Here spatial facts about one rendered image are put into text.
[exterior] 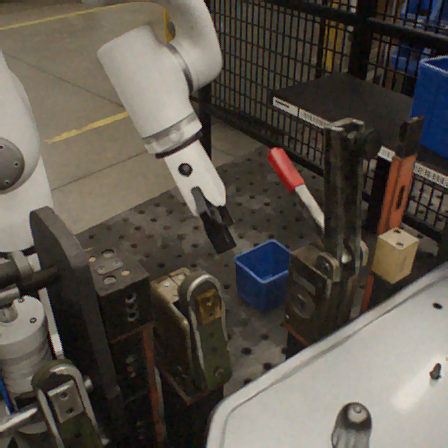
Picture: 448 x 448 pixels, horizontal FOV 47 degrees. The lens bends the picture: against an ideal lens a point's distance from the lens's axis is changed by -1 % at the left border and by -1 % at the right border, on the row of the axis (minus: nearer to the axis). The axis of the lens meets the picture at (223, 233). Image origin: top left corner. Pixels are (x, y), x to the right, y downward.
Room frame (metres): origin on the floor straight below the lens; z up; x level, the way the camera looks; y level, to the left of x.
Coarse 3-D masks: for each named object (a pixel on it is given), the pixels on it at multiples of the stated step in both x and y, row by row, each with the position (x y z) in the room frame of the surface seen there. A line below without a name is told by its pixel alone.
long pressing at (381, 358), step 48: (432, 288) 0.48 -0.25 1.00; (336, 336) 0.39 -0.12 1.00; (384, 336) 0.40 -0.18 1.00; (432, 336) 0.40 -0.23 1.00; (288, 384) 0.33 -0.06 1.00; (336, 384) 0.33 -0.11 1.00; (384, 384) 0.33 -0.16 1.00; (432, 384) 0.33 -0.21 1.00; (240, 432) 0.28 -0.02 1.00; (288, 432) 0.28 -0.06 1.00; (384, 432) 0.28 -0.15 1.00; (432, 432) 0.28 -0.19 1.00
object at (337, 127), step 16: (336, 128) 0.47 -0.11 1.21; (352, 128) 0.48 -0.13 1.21; (336, 144) 0.46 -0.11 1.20; (352, 144) 0.46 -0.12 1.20; (368, 144) 0.44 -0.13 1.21; (336, 160) 0.46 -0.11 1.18; (352, 160) 0.48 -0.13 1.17; (336, 176) 0.45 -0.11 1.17; (352, 176) 0.47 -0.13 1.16; (336, 192) 0.45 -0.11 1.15; (352, 192) 0.47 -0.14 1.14; (336, 208) 0.45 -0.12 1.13; (352, 208) 0.47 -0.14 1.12; (336, 224) 0.45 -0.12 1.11; (352, 224) 0.47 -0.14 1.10; (336, 240) 0.45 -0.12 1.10; (352, 240) 0.46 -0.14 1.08; (336, 256) 0.44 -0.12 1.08; (352, 256) 0.46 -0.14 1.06
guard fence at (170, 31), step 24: (216, 0) 3.11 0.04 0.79; (312, 0) 2.65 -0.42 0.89; (336, 0) 2.52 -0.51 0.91; (168, 24) 3.38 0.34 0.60; (216, 24) 3.11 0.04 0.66; (288, 24) 2.74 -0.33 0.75; (288, 48) 2.75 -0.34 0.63; (312, 48) 2.63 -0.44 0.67; (336, 48) 2.52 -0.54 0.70; (264, 72) 2.86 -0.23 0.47; (312, 72) 2.63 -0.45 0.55; (336, 72) 2.54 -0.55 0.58; (192, 96) 3.27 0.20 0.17; (240, 96) 2.99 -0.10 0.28; (264, 96) 2.86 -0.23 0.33; (264, 120) 2.87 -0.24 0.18; (288, 120) 2.73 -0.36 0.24
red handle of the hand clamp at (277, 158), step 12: (276, 156) 0.54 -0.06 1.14; (276, 168) 0.54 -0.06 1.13; (288, 168) 0.53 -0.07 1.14; (288, 180) 0.52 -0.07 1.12; (300, 180) 0.52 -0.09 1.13; (288, 192) 0.52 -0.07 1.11; (300, 192) 0.51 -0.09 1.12; (300, 204) 0.51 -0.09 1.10; (312, 204) 0.50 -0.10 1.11; (312, 216) 0.49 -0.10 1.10; (348, 252) 0.46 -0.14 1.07
